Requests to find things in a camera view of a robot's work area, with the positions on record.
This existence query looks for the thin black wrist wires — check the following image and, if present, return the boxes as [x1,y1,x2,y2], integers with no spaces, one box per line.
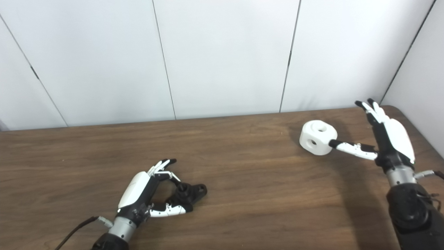
[418,193,442,211]

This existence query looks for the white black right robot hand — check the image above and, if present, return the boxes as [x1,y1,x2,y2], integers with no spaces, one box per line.
[328,98,416,171]

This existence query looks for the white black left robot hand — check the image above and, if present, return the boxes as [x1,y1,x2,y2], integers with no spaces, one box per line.
[117,159,195,226]

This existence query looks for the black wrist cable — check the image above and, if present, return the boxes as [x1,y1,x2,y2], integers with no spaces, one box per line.
[415,169,444,180]
[54,216,113,250]

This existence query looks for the black flanged holder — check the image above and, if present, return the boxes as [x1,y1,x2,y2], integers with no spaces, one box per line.
[163,183,208,209]

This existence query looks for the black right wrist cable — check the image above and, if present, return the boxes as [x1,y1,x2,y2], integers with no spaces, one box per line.
[415,169,444,180]

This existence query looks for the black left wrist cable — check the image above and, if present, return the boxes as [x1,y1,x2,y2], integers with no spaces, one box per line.
[54,216,113,250]

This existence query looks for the round white plastic piece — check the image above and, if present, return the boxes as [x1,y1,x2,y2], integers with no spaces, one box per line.
[299,120,338,156]

